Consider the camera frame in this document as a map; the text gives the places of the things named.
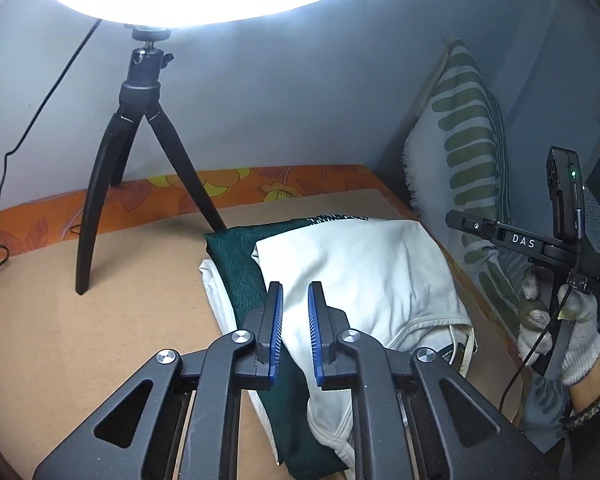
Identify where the white camisole top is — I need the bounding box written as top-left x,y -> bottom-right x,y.
252,217 -> 476,472

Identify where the right hand white glove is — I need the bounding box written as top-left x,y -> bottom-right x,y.
517,266 -> 600,387

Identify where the green striped white pillow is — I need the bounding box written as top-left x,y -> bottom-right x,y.
402,38 -> 530,335

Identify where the white folded garment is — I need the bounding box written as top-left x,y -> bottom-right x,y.
199,258 -> 283,466

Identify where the dark green folded garment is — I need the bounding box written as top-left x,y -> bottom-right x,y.
206,214 -> 370,479

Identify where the orange floral bedsheet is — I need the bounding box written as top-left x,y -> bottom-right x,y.
0,166 -> 413,359

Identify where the black mini tripod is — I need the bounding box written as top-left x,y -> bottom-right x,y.
74,27 -> 228,296

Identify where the black camera box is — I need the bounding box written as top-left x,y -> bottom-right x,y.
546,146 -> 585,244

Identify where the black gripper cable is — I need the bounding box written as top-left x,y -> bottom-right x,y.
497,303 -> 564,411

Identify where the black ring light cable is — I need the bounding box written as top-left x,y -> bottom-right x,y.
0,18 -> 104,291

